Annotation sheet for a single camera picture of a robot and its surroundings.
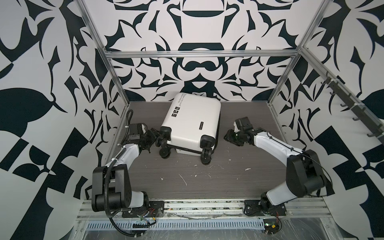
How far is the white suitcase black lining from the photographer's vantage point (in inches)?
31.1

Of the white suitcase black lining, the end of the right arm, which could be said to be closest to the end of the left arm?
the white suitcase black lining

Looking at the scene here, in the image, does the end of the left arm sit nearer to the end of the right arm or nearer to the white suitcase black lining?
the white suitcase black lining
